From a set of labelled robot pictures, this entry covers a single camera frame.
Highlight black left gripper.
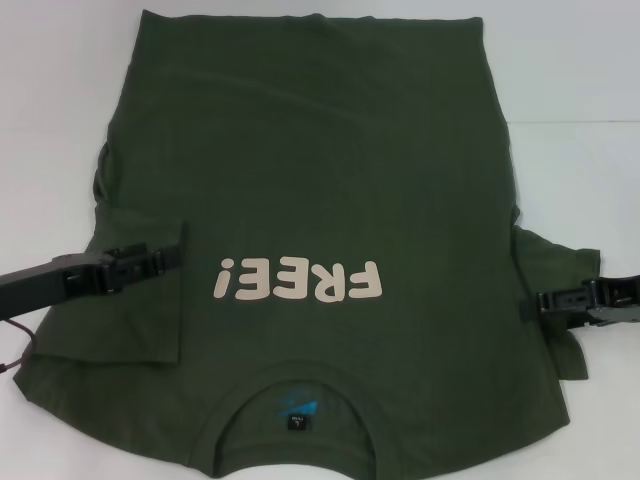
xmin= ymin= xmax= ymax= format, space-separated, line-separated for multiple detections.
xmin=0 ymin=241 xmax=182 ymax=322

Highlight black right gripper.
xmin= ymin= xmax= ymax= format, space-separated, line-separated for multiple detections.
xmin=519 ymin=271 xmax=640 ymax=331

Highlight left arm connector cable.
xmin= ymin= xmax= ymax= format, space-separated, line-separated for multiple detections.
xmin=0 ymin=318 xmax=39 ymax=375

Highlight dark green FREE t-shirt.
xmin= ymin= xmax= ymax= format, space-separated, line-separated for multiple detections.
xmin=12 ymin=7 xmax=603 ymax=480

